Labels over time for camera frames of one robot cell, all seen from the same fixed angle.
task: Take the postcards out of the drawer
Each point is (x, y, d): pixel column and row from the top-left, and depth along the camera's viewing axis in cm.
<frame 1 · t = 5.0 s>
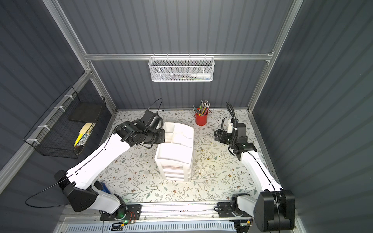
left hand: (165, 139, 72), fingers closed
right hand: (222, 133, 83), fingers open
white plastic drawer organizer: (175, 155, 72), point 22 cm above the table
red pencil cup: (201, 120, 109), point 5 cm above the table
pencils bundle in cup: (202, 110, 105), point 13 cm above the table

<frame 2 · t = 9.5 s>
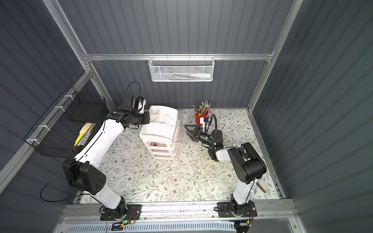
left hand: (149, 118, 81), fingers closed
right hand: (186, 130, 80), fingers open
white plastic drawer organizer: (159, 134, 82), point 21 cm above the table
the other named things where they were.

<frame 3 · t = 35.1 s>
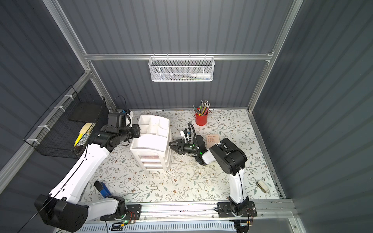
left hand: (140, 129, 77), fingers closed
right hand: (170, 146, 84), fingers open
white plastic drawer organizer: (152, 146, 77), point 21 cm above the table
blue stapler: (103, 189, 79), point 4 cm above the table
the other named things where they were.

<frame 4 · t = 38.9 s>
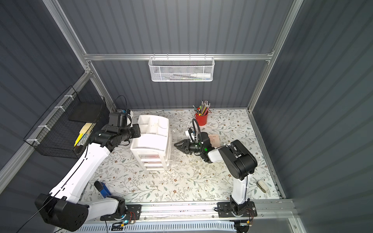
left hand: (139, 129, 77), fingers closed
right hand: (176, 147, 85), fingers open
the named things where they were.

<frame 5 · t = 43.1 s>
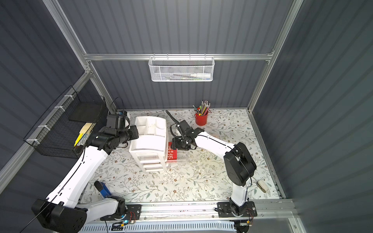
left hand: (137, 131, 76), fingers closed
right hand: (175, 146, 86), fingers open
red postcard: (172, 153, 89), point 8 cm above the table
the other named things where they were.

